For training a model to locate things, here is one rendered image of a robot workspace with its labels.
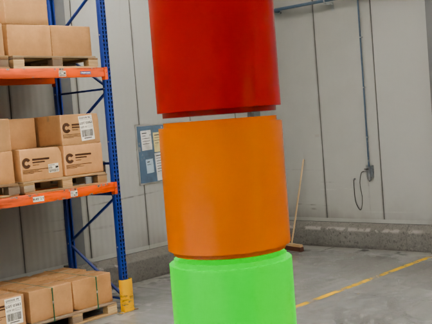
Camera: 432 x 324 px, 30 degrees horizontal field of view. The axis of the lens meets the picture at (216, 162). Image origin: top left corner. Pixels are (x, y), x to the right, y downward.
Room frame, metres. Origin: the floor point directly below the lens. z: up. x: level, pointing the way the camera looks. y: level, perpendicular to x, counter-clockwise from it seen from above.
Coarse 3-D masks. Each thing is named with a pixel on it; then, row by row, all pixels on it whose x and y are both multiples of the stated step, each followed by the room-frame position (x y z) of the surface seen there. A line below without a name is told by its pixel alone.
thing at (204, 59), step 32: (160, 0) 0.31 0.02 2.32; (192, 0) 0.30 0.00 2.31; (224, 0) 0.30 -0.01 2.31; (256, 0) 0.31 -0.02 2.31; (160, 32) 0.31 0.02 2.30; (192, 32) 0.30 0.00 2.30; (224, 32) 0.30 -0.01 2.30; (256, 32) 0.31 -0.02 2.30; (160, 64) 0.31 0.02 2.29; (192, 64) 0.30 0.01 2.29; (224, 64) 0.30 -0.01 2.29; (256, 64) 0.31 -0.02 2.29; (160, 96) 0.31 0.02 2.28; (192, 96) 0.30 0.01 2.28; (224, 96) 0.30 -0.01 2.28; (256, 96) 0.31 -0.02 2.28
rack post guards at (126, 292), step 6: (120, 282) 9.79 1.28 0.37; (126, 282) 9.80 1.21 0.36; (120, 288) 9.80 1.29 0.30; (126, 288) 9.79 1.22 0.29; (120, 294) 9.80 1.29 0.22; (126, 294) 9.79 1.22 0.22; (132, 294) 9.86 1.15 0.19; (120, 300) 9.81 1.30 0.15; (126, 300) 9.78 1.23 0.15; (132, 300) 9.86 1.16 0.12; (126, 306) 9.78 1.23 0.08; (132, 306) 9.85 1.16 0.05; (120, 312) 9.76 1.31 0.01
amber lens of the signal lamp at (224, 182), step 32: (192, 128) 0.30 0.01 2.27; (224, 128) 0.30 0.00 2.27; (256, 128) 0.30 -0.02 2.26; (192, 160) 0.30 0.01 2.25; (224, 160) 0.30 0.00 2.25; (256, 160) 0.30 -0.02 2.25; (192, 192) 0.30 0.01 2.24; (224, 192) 0.30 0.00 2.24; (256, 192) 0.30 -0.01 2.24; (192, 224) 0.30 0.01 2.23; (224, 224) 0.30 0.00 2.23; (256, 224) 0.30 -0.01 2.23; (288, 224) 0.32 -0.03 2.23; (192, 256) 0.31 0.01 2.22; (224, 256) 0.30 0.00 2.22
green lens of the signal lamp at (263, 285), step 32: (256, 256) 0.31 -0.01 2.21; (288, 256) 0.32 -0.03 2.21; (192, 288) 0.31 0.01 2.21; (224, 288) 0.30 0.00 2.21; (256, 288) 0.30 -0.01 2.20; (288, 288) 0.31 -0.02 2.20; (192, 320) 0.31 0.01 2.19; (224, 320) 0.30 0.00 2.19; (256, 320) 0.30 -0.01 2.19; (288, 320) 0.31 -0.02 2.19
